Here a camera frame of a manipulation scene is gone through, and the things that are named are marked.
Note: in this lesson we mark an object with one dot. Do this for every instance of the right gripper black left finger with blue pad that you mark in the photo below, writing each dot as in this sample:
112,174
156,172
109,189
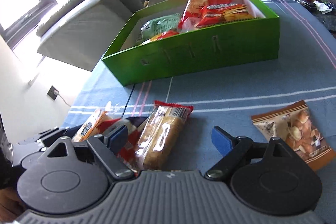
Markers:
106,147

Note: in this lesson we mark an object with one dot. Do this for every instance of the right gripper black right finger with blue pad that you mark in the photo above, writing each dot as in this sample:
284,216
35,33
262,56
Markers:
234,151

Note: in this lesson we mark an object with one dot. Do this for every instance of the small red white snack packet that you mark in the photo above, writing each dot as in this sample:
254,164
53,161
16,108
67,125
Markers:
135,126

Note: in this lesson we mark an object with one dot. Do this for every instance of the orange blue bread packet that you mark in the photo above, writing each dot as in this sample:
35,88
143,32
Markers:
90,126

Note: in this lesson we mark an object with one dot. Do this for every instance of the long bread red-end wrapper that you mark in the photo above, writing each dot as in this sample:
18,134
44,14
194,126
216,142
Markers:
159,135

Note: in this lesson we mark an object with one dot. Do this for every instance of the brown white pastry bag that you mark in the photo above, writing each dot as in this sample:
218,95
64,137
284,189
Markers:
293,124

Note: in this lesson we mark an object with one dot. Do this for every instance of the red yellow striped snack bag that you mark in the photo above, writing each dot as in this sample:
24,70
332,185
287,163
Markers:
161,36

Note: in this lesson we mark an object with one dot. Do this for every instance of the red chips bag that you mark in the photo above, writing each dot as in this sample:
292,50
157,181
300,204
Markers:
223,13

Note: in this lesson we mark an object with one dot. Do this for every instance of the green garlic snack bag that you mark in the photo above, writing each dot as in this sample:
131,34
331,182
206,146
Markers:
156,27

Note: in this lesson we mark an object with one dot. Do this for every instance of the large red transparent snack bag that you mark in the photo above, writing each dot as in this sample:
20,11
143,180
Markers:
190,24

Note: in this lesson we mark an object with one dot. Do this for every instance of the blue plaid tablecloth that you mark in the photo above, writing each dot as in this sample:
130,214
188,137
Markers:
227,97

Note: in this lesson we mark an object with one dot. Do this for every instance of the grey sofa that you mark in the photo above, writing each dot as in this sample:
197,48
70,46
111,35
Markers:
79,32

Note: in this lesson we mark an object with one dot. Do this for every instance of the green cardboard box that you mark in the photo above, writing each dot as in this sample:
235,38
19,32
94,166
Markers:
222,45

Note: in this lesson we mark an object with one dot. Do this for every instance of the wall socket with plug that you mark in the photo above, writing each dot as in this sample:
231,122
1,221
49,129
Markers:
53,93

